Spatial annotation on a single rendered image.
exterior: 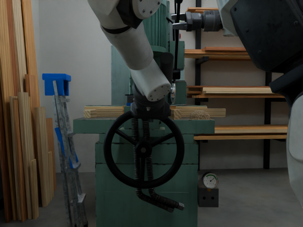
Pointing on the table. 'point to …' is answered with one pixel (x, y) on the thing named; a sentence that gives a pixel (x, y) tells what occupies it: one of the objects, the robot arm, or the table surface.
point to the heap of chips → (199, 115)
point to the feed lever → (176, 45)
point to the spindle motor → (157, 30)
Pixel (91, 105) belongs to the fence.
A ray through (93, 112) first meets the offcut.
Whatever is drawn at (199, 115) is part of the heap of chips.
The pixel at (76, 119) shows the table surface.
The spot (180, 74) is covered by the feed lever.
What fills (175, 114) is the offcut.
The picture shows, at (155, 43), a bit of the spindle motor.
